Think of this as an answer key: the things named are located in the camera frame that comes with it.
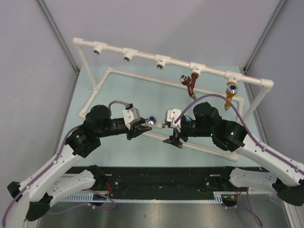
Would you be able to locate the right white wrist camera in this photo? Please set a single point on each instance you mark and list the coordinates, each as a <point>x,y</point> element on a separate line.
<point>171,116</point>

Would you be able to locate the dark red water faucet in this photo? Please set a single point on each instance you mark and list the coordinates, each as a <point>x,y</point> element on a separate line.
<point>189,82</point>

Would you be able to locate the amber yellow water faucet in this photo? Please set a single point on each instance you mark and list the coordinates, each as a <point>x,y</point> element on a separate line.
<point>231,90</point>

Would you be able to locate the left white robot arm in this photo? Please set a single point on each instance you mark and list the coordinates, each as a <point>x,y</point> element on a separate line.
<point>33,197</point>

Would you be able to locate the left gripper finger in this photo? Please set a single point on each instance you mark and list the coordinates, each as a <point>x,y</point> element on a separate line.
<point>133,133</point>
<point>142,121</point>

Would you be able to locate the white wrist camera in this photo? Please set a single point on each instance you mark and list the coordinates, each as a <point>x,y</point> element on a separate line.
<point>131,116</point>
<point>171,116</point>

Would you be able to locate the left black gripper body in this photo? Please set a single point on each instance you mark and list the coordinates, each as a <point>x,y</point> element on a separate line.
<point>133,126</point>

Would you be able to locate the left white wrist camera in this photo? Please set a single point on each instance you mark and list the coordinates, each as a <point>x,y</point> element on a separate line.
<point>131,116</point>

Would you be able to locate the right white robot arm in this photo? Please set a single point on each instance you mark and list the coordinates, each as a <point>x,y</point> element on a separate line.
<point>282,176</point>

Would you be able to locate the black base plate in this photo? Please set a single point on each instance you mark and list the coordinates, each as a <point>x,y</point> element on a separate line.
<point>164,183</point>

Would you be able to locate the white water faucet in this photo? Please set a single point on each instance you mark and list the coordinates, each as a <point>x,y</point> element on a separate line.
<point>151,123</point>

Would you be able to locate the white PVC pipe frame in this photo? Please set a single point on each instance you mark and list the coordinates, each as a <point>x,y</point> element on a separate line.
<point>161,61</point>

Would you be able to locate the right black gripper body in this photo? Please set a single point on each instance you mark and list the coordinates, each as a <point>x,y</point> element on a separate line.
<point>183,134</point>

